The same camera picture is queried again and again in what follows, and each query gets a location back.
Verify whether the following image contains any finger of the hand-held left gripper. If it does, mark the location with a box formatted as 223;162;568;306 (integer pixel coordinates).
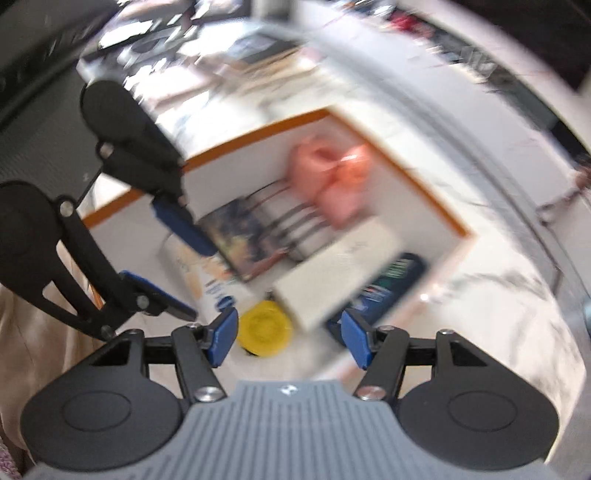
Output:
18;196;199;343
95;122;219;258

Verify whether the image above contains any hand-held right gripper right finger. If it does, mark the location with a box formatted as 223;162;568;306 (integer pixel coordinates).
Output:
341;308;490;402

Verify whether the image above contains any dark blue packet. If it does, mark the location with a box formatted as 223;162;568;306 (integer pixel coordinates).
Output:
325;251;424;348

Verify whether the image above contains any yellow round disc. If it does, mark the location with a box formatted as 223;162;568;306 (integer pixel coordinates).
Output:
237;300;294;359

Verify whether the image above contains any black television screen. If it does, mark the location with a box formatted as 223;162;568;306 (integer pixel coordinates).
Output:
475;0;591;92

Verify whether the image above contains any white box with orange rim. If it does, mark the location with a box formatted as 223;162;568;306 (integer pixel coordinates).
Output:
85;105;477;370

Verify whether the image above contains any pink plastic bag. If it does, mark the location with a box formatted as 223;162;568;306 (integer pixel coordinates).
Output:
288;136;373;230

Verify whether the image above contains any clear acrylic holder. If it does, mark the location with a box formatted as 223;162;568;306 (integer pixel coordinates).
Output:
461;43;500;82

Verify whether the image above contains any red bag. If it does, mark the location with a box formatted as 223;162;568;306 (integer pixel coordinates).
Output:
390;8;426;34

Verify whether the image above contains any long white television console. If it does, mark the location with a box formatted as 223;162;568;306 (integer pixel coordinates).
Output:
295;4;591;155

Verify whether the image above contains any white and blue box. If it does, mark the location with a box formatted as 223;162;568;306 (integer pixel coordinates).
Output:
159;232;252;325

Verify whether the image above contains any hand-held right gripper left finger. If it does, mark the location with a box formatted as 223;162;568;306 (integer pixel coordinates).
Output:
90;307;241;403

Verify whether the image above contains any beige clothing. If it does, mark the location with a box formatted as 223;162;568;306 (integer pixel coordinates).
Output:
0;240;112;462

